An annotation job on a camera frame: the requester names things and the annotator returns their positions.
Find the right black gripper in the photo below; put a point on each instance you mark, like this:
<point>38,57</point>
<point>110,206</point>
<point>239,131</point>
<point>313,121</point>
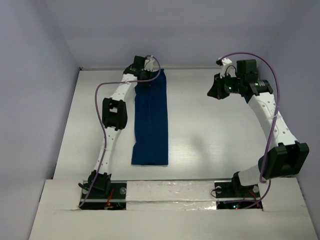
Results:
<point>216,90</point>

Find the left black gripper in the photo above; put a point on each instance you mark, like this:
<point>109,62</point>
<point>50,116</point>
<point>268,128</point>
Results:
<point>144,75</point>

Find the blue printed t-shirt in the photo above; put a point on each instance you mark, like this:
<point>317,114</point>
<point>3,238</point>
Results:
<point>151,129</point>

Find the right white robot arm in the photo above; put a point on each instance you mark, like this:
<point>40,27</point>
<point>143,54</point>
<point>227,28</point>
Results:
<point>284,155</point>

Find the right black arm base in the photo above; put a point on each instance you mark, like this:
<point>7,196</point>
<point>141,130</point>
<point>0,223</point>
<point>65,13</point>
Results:
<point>229,198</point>

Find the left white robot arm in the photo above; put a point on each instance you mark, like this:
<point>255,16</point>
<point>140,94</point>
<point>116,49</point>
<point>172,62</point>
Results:
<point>113,116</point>

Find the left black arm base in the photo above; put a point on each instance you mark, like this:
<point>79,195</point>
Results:
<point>113,198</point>

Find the white foam strip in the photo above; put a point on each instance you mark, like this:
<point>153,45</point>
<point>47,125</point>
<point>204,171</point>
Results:
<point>179,195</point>

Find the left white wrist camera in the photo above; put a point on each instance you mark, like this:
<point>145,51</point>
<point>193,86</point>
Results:
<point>149,63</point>

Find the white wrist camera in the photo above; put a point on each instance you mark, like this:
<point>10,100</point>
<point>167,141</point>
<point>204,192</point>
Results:
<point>149,63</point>
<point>225,65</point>

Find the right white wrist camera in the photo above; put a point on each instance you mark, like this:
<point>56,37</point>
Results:
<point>225,65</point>

